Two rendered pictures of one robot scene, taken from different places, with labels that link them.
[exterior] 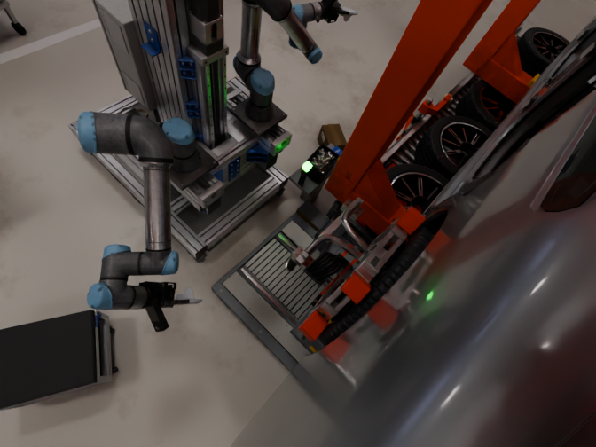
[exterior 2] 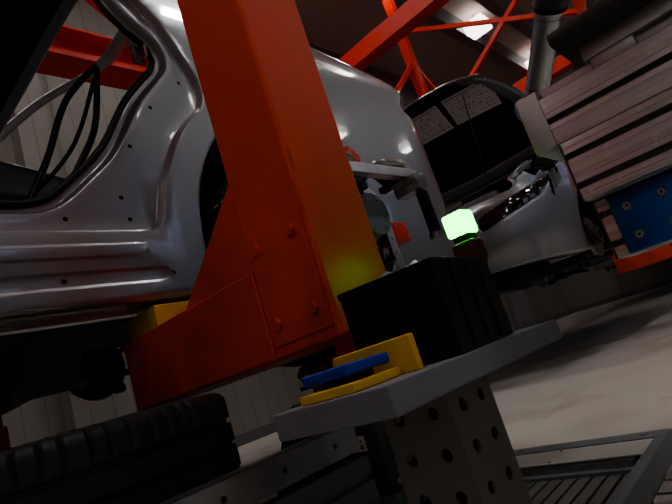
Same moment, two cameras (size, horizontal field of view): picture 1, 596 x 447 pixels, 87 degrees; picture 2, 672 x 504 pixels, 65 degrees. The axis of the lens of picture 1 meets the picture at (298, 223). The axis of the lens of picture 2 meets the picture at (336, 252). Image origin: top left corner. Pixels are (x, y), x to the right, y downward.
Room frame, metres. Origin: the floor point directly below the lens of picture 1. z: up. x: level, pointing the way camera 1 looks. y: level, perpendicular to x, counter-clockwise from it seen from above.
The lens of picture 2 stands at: (2.01, 0.18, 0.48)
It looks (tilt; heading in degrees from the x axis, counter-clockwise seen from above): 12 degrees up; 200
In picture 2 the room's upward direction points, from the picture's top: 18 degrees counter-clockwise
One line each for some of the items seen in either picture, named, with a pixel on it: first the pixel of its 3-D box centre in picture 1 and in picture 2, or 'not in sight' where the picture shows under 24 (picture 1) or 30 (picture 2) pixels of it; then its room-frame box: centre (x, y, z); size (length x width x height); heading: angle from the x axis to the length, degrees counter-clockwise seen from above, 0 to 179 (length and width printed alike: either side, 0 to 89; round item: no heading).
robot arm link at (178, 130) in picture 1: (178, 137); not in sight; (0.73, 0.62, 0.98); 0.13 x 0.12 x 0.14; 117
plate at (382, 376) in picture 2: not in sight; (350, 386); (1.48, -0.04, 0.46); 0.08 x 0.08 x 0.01; 70
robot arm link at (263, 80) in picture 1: (261, 86); not in sight; (1.20, 0.45, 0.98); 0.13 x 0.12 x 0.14; 55
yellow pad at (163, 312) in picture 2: not in sight; (168, 319); (1.00, -0.63, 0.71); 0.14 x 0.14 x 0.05; 70
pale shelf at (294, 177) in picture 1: (319, 168); (439, 370); (1.32, 0.02, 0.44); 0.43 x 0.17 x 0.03; 160
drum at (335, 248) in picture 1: (346, 260); (350, 227); (0.59, -0.26, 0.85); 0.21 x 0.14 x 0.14; 70
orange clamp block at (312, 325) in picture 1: (313, 325); (393, 235); (0.27, -0.22, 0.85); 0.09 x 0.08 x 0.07; 160
